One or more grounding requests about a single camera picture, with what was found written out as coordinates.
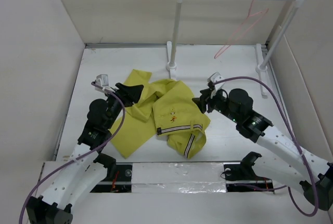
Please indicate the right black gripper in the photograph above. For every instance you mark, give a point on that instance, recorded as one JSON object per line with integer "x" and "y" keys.
{"x": 207, "y": 97}

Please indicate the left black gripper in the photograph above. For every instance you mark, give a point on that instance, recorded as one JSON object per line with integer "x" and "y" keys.
{"x": 129, "y": 95}

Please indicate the yellow-green trousers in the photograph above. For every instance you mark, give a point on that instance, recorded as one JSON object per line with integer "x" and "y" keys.
{"x": 165, "y": 108}

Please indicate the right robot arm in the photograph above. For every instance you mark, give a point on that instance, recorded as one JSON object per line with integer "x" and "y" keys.
{"x": 294, "y": 167}

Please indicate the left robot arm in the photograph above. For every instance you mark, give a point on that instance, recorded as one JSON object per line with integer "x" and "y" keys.
{"x": 87, "y": 165}

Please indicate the white metal clothes rack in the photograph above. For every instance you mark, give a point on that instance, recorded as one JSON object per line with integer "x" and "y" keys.
{"x": 262, "y": 61}

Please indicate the silver tape strip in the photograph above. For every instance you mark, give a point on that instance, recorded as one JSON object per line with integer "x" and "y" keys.
{"x": 191, "y": 178}

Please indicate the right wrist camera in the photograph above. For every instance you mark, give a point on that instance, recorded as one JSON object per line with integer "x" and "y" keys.
{"x": 213, "y": 79}

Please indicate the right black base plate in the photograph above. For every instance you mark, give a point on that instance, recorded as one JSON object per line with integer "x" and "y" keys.
{"x": 238, "y": 181}

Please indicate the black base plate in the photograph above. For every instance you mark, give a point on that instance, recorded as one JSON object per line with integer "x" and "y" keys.
{"x": 119, "y": 182}
{"x": 238, "y": 181}

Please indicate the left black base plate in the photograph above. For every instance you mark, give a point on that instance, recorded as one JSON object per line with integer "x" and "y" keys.
{"x": 119, "y": 182}

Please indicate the pink wire hanger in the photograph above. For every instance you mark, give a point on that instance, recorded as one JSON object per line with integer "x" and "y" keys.
{"x": 248, "y": 23}

